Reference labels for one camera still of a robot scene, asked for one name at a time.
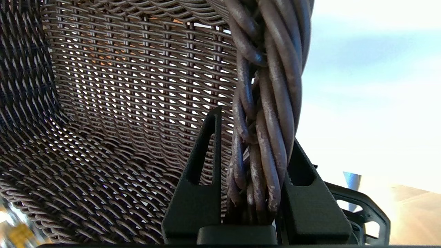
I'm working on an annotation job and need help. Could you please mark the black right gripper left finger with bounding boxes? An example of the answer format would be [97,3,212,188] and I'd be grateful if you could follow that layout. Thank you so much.
[162,106,223,245]

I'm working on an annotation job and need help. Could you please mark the black frame bracket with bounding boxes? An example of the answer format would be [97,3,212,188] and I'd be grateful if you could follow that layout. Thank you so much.
[326,182,392,246]

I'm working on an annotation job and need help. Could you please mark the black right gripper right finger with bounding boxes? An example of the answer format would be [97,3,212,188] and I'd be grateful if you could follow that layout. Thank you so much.
[275,138,352,245]

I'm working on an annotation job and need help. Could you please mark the dark brown wicker basket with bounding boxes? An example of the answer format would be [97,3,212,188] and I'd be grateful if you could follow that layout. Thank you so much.
[0,0,315,246]

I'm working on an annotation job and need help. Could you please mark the grey tapered post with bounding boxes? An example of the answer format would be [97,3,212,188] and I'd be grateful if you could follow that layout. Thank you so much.
[342,171,362,212]

